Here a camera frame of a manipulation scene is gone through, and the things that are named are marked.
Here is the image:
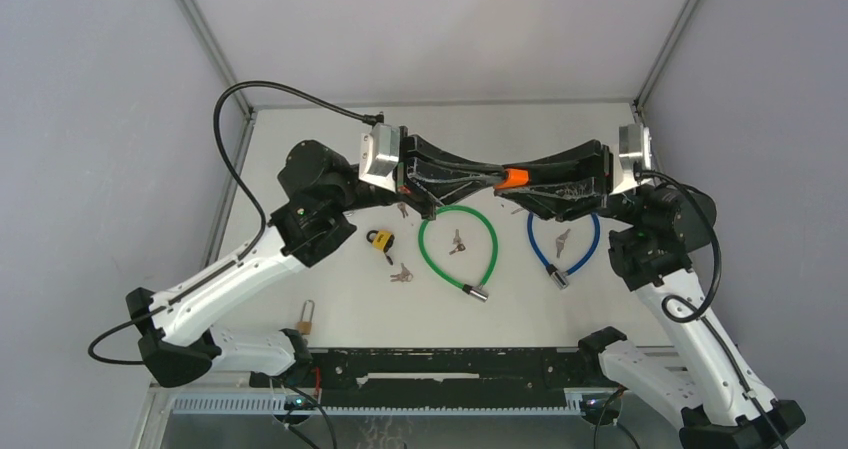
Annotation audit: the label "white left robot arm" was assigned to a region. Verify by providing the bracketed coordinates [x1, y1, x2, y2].
[126, 128, 507, 388]

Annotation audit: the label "blue cable lock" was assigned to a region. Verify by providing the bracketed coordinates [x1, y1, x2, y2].
[525, 213, 601, 290]

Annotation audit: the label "green cable lock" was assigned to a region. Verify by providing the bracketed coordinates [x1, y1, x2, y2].
[417, 206, 499, 303]

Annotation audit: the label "yellow tag padlock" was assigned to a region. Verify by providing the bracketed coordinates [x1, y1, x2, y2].
[366, 230, 395, 265]

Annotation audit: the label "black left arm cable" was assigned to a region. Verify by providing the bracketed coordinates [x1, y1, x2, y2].
[87, 80, 386, 366]

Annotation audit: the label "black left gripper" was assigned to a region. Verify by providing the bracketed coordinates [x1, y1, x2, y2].
[341, 133, 513, 227]

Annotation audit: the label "small brass padlock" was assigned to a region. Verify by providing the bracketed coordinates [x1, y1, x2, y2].
[295, 299, 315, 336]

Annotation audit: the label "orange black padlock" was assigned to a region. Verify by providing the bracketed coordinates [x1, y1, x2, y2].
[492, 167, 531, 191]

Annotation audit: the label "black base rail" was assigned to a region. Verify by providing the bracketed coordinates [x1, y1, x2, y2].
[249, 347, 617, 411]

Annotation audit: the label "green lock silver keys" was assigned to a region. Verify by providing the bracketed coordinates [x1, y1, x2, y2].
[449, 229, 466, 255]

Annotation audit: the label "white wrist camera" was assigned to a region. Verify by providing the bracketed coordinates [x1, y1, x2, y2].
[358, 123, 405, 192]
[611, 123, 653, 195]

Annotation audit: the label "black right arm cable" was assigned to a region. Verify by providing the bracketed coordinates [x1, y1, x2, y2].
[632, 169, 793, 449]

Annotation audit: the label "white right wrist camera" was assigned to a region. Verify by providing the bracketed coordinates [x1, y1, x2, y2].
[611, 123, 653, 195]

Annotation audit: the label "blue lock silver keys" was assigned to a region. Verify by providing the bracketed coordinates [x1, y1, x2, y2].
[555, 229, 571, 258]

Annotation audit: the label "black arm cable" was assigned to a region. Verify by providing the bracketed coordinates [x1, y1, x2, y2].
[632, 169, 793, 449]
[87, 80, 386, 366]

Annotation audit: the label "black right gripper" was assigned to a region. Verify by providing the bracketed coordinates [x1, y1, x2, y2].
[493, 135, 648, 226]

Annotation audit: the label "brass padlock silver keys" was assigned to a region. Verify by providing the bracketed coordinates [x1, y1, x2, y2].
[389, 263, 414, 283]

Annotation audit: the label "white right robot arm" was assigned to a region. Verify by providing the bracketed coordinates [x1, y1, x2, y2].
[494, 141, 806, 448]

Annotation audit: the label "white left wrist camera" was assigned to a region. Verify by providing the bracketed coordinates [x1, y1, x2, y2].
[358, 123, 405, 192]

